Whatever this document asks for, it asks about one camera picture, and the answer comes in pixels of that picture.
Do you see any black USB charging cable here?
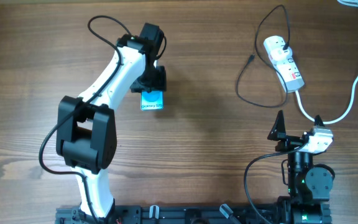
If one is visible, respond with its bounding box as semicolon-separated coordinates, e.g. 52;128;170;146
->
236;4;291;109

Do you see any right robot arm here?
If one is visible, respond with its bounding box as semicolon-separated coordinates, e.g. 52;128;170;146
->
267;110;335;223

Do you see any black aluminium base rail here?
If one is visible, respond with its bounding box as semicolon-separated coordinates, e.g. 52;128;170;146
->
55;203;333;224

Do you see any white power strip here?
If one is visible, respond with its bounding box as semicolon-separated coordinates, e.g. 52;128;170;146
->
264;35;305;93

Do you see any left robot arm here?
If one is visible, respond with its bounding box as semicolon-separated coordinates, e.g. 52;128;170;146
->
56;23;167;223

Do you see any white power strip cord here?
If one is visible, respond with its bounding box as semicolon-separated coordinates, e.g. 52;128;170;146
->
295;2;358;125

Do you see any Samsung Galaxy smartphone cyan screen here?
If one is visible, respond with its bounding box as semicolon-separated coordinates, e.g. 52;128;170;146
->
140;90;164;111

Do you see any white charger plug adapter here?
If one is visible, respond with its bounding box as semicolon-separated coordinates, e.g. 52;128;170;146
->
268;47;292;64

